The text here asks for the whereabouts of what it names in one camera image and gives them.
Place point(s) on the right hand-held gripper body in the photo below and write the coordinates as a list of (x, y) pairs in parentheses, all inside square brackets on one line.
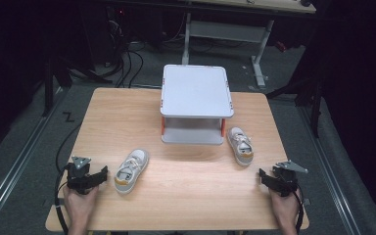
[(287, 178)]

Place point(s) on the desk with white metal frame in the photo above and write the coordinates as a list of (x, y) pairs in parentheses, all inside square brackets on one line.
[(241, 29)]

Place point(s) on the small red object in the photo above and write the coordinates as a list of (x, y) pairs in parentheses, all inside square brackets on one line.
[(280, 46)]

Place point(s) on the grey metal floor rail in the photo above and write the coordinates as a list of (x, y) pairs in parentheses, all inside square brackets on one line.
[(329, 169), (16, 166)]

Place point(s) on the person's right hand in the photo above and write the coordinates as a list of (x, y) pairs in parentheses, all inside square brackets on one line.
[(285, 210)]

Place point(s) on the white sneaker with orange heel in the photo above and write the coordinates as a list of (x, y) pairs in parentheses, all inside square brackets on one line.
[(131, 171), (240, 146)]

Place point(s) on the white two-tier shoe rack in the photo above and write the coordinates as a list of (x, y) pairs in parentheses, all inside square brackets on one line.
[(196, 91)]

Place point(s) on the black metal stand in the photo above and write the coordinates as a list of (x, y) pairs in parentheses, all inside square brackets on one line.
[(55, 84), (306, 98)]

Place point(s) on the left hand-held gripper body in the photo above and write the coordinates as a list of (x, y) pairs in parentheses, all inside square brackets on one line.
[(78, 174)]

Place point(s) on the person's left hand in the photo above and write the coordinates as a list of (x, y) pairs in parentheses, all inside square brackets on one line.
[(79, 207)]

